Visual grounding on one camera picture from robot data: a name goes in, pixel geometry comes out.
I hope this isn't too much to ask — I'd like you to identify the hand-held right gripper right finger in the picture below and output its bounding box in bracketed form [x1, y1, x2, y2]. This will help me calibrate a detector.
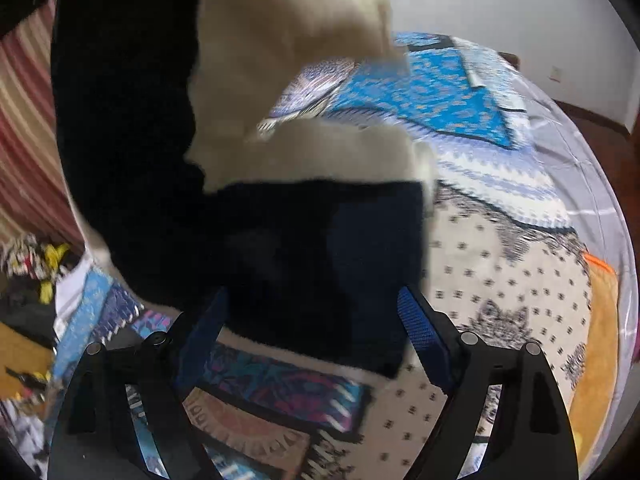
[396, 285, 581, 480]

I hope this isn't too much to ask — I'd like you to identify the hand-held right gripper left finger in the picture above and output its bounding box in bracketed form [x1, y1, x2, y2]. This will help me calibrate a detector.
[47, 287, 231, 480]

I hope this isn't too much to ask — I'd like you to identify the navy and white striped sweater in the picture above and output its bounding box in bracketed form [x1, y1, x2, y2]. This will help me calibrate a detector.
[0, 0, 438, 381]

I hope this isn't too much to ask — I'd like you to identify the pile of colourful clothes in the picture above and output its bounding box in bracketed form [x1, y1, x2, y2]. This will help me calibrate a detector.
[0, 240, 71, 306]

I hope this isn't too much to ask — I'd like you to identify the blue patchwork printed bedsheet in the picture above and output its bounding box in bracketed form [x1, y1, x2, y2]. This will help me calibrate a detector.
[50, 32, 596, 480]

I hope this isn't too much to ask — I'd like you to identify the orange fleece blanket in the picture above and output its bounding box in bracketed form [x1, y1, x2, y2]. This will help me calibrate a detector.
[570, 252, 623, 441]

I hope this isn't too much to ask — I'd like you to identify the grey checked quilt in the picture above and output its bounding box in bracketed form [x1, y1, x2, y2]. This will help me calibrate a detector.
[450, 35, 633, 461]

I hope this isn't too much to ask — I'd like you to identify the striped curtain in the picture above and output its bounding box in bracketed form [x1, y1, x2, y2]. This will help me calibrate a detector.
[0, 5, 86, 251]

